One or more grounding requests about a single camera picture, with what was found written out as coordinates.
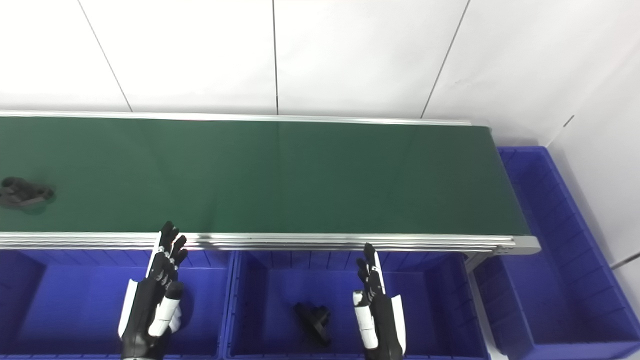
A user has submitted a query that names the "long blue plastic bin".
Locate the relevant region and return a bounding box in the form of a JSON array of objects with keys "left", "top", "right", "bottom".
[{"left": 472, "top": 146, "right": 640, "bottom": 360}]

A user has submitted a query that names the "black flanged plastic part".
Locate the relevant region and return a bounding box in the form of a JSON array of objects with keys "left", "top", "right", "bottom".
[{"left": 0, "top": 176, "right": 55, "bottom": 210}]

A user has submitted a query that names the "black T-shaped plastic part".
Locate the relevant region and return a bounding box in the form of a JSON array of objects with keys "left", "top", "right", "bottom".
[{"left": 293, "top": 302, "right": 332, "bottom": 346}]

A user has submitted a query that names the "wide blue plastic bin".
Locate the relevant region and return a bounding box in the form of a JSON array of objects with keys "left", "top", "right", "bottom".
[
  {"left": 0, "top": 249, "right": 235, "bottom": 360},
  {"left": 222, "top": 250, "right": 492, "bottom": 360}
]

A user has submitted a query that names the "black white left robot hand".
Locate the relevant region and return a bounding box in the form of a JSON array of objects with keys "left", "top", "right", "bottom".
[{"left": 117, "top": 221, "right": 189, "bottom": 360}]

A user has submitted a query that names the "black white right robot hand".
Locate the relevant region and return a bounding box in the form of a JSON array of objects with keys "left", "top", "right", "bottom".
[{"left": 352, "top": 243, "right": 407, "bottom": 360}]

